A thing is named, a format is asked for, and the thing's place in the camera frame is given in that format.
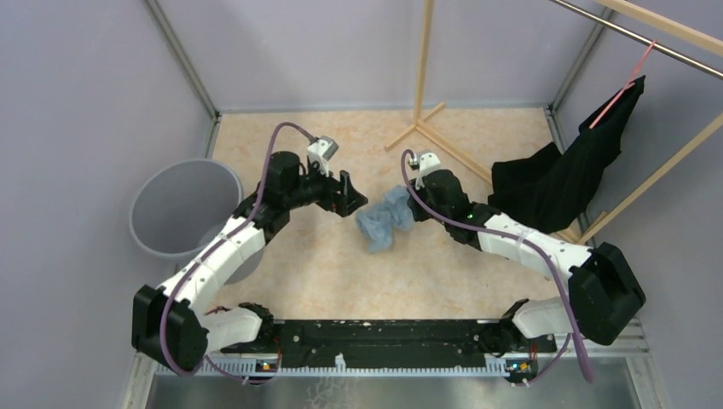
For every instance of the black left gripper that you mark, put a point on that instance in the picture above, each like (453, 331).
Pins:
(354, 199)

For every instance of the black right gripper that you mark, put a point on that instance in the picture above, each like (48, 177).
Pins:
(419, 215)

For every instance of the blue plastic trash bag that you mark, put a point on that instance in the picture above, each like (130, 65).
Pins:
(377, 222)

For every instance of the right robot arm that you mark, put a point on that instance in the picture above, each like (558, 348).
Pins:
(598, 291)

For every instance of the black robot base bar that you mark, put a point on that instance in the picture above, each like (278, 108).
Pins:
(391, 344)

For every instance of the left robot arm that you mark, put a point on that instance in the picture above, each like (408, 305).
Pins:
(172, 322)

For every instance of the grey round trash bin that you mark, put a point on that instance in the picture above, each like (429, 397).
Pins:
(181, 209)

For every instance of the black hanging t-shirt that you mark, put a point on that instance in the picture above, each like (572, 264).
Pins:
(550, 189)

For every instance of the pink clothes hanger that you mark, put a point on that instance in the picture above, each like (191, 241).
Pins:
(630, 82)

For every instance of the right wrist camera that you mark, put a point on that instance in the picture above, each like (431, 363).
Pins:
(425, 163)

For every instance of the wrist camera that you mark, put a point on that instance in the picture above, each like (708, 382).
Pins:
(319, 153)
(425, 163)

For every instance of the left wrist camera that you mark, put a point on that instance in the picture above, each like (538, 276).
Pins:
(319, 153)

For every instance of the white slotted cable duct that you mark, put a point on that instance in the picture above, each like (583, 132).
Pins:
(250, 367)

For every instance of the metal hanging rail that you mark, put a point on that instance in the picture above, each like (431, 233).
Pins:
(664, 50)

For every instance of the wooden clothes rack frame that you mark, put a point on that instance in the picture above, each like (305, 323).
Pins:
(482, 63)

